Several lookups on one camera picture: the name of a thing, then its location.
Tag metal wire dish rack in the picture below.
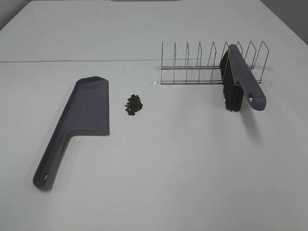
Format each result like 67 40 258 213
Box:
158 41 270 85

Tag pile of coffee beans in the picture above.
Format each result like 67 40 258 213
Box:
124 94 143 116

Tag grey plastic dustpan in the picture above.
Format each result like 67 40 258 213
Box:
33 76 110 191

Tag grey hand brush black bristles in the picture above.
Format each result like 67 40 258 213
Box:
219 44 267 112

